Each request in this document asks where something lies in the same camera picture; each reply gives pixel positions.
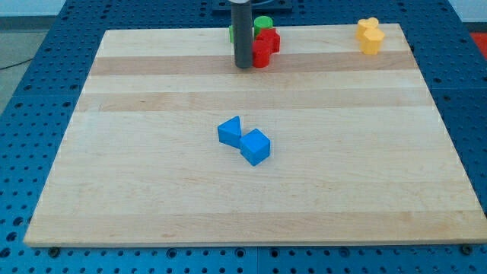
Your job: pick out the green cylinder block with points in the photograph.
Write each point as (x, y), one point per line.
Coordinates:
(261, 22)

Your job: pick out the blue triangle block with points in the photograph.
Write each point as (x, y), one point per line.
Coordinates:
(229, 132)

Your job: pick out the yellow heart block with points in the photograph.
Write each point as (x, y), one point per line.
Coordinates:
(365, 24)

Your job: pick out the red cylinder block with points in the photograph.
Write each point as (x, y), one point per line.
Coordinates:
(261, 53)

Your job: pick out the red star block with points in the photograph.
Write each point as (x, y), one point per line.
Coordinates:
(272, 37)

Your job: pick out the blue cube block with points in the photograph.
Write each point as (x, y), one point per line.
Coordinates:
(255, 147)

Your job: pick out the yellow hexagon block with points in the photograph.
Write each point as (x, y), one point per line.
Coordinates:
(371, 41)

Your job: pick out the green star block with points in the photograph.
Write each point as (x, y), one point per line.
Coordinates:
(231, 34)

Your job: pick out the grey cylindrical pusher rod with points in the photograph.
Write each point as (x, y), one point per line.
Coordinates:
(241, 21)

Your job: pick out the light wooden board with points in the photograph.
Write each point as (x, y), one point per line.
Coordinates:
(359, 152)

